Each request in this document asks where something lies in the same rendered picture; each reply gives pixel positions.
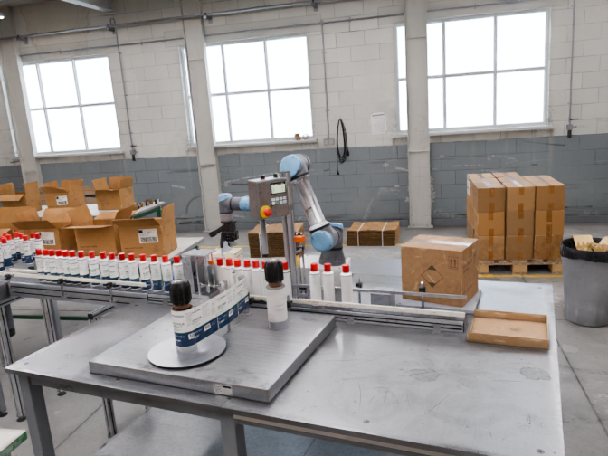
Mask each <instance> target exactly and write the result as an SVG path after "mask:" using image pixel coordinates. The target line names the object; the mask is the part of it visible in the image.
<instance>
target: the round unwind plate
mask: <svg viewBox="0 0 608 456"><path fill-rule="evenodd" d="M198 346H199V348H197V349H196V351H194V352H191V353H186V354H181V353H178V352H176V341H175V337H171V338H169V339H166V340H164V341H162V342H160V343H158V344H157V345H155V346H154V347H152V348H151V349H150V351H149V352H148V355H147V357H148V360H149V361H150V362H151V363H152V364H154V365H156V366H162V367H186V366H195V365H199V364H202V363H204V362H207V361H209V360H211V359H213V358H215V357H217V356H219V355H220V354H221V353H222V352H223V351H224V350H225V348H226V342H225V340H224V339H223V338H222V337H220V336H217V335H215V334H212V335H210V336H208V337H206V338H204V339H203V340H201V341H200V342H198Z"/></svg>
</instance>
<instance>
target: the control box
mask: <svg viewBox="0 0 608 456"><path fill-rule="evenodd" d="M265 178H266V180H261V179H260V178H258V179H252V180H248V181H247V182H248V191H249V201H250V211H251V218H252V219H255V220H258V221H261V220H267V219H271V218H277V217H282V216H286V215H289V202H288V190H287V179H286V178H285V177H279V178H273V176H271V177H265ZM282 181H285V186H286V193H281V194H275V195H272V194H271V183H276V182H282ZM284 195H286V196H287V204H278V205H273V206H271V198H272V197H278V196H284ZM266 208H269V209H271V215H270V216H265V215H264V213H263V212H264V210H265V209H266Z"/></svg>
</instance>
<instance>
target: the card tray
mask: <svg viewBox="0 0 608 456"><path fill-rule="evenodd" d="M467 341H470V342H480V343H489V344H497V345H506V346H515V347H533V348H542V349H548V344H549V337H548V315H545V314H534V313H522V312H510V311H498V310H486V309H474V318H473V321H472V324H471V328H470V332H467Z"/></svg>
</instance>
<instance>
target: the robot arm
mask: <svg viewBox="0 0 608 456"><path fill-rule="evenodd" d="M309 169H310V160H309V158H308V157H307V156H306V155H304V154H291V155H288V156H286V157H284V158H283V159H282V160H281V163H280V171H290V183H291V184H293V185H294V188H295V190H296V192H297V195H298V197H299V200H300V203H301V205H302V207H303V210H304V212H305V215H306V216H307V218H308V221H309V225H310V228H309V232H310V234H311V238H310V242H311V245H312V246H313V248H314V249H315V250H317V251H319V252H321V254H320V256H319V259H318V263H319V264H321V265H324V263H331V266H342V264H346V258H345V254H344V252H343V231H344V229H343V224H342V223H330V222H328V221H326V220H325V218H324V215H323V213H322V212H321V209H320V207H319V204H318V201H317V198H316V196H315V194H314V192H313V189H312V187H311V185H310V182H309ZM218 200H219V202H218V203H219V212H220V220H221V223H223V226H221V227H219V228H218V229H216V230H213V231H211V232H210V233H209V235H210V237H211V238H212V237H215V236H216V235H217V234H218V233H219V232H222V233H221V241H220V248H221V254H222V257H223V254H224V253H225V252H228V251H230V250H231V248H232V247H233V246H236V245H238V243H237V242H235V241H234V240H237V239H239V234H238V236H237V233H238V230H236V226H235V224H236V221H234V220H233V211H250V201H249V196H248V195H246V196H243V197H232V195H231V194H229V193H224V194H219V195H218Z"/></svg>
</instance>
